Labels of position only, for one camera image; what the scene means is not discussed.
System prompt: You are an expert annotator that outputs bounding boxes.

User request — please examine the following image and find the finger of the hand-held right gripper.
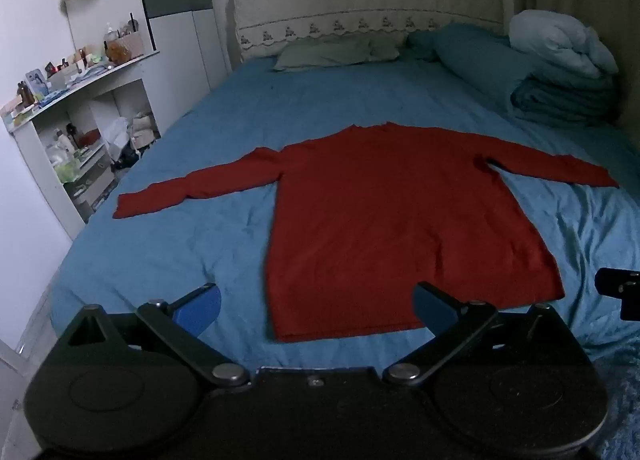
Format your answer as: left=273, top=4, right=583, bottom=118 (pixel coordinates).
left=595, top=267, right=640, bottom=322

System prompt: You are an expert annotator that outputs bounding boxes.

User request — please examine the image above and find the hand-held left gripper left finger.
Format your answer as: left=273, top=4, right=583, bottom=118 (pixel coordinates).
left=60, top=282, right=251, bottom=388

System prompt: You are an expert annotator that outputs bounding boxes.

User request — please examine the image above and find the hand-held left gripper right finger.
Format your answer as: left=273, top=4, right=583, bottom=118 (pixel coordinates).
left=382, top=281, right=576, bottom=386

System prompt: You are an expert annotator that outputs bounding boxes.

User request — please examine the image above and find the red long-sleeved sweater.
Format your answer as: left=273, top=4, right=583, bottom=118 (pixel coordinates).
left=112, top=122, right=621, bottom=343

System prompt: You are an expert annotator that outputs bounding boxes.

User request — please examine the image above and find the bed with blue sheet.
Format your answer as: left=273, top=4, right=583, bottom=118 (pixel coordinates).
left=49, top=43, right=640, bottom=376

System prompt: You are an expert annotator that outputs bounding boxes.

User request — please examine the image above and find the folded blue blanket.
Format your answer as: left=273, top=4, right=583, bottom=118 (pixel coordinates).
left=509, top=71, right=620, bottom=129

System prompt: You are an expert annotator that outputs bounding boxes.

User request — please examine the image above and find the teal rolled pillow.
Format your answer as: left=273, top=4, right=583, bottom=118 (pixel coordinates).
left=406, top=22, right=532, bottom=108

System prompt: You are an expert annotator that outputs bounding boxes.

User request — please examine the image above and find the white open shelf unit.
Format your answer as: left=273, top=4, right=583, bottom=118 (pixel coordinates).
left=0, top=48, right=163, bottom=226

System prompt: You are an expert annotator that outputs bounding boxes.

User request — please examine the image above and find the pale blue bundled comforter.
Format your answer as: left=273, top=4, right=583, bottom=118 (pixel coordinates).
left=508, top=9, right=620, bottom=80

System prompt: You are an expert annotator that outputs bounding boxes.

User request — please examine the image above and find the small grey-green pillow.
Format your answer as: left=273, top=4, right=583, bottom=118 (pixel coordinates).
left=369, top=34, right=402, bottom=61

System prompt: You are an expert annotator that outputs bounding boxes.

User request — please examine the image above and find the brown plush bear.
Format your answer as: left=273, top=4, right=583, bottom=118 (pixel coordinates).
left=106, top=42, right=133, bottom=66

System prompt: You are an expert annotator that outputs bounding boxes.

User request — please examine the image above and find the large grey-green pillow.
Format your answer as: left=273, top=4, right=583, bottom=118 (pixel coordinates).
left=272, top=35, right=374, bottom=73

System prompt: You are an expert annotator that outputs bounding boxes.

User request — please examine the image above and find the blue and white box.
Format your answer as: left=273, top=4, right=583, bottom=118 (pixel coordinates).
left=24, top=69, right=52, bottom=97

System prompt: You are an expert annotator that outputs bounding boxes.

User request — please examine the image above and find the white and green wardrobe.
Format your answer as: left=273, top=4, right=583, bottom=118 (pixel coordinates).
left=131, top=0, right=221, bottom=91

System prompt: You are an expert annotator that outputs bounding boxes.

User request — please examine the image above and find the cream embroidered headboard cover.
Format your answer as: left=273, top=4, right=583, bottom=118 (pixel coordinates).
left=229, top=0, right=505, bottom=72

